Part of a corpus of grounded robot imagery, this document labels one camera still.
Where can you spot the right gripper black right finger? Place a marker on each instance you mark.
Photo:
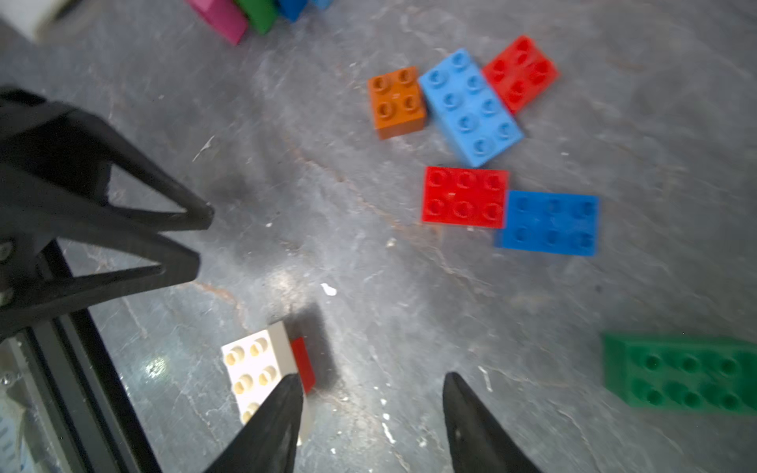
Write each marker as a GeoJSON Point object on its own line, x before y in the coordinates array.
{"type": "Point", "coordinates": [477, 441]}

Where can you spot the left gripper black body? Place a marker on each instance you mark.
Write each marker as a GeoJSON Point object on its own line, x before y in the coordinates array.
{"type": "Point", "coordinates": [38, 137]}

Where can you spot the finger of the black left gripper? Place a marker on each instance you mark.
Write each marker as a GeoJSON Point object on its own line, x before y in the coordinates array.
{"type": "Point", "coordinates": [196, 214]}
{"type": "Point", "coordinates": [50, 268]}

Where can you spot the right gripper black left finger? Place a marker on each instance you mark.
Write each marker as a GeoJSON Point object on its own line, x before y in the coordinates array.
{"type": "Point", "coordinates": [268, 442]}

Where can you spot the white lego brick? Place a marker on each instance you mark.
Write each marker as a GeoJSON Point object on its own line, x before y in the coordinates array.
{"type": "Point", "coordinates": [256, 364]}

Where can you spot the small red lego brick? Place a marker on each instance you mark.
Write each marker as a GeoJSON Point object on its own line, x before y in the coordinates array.
{"type": "Point", "coordinates": [303, 362]}
{"type": "Point", "coordinates": [520, 73]}

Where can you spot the magenta lego brick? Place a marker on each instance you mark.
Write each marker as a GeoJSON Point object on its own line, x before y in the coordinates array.
{"type": "Point", "coordinates": [223, 16]}

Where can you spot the green lego brick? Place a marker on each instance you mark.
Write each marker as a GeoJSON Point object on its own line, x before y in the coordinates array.
{"type": "Point", "coordinates": [687, 373]}
{"type": "Point", "coordinates": [262, 14]}

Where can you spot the red lego brick long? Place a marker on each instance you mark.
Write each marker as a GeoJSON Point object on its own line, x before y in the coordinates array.
{"type": "Point", "coordinates": [465, 197]}

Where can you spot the brown lego brick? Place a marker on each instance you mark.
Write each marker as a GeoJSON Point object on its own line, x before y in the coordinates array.
{"type": "Point", "coordinates": [397, 103]}

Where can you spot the light blue long lego brick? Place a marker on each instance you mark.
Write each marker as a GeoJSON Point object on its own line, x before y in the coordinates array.
{"type": "Point", "coordinates": [470, 113]}

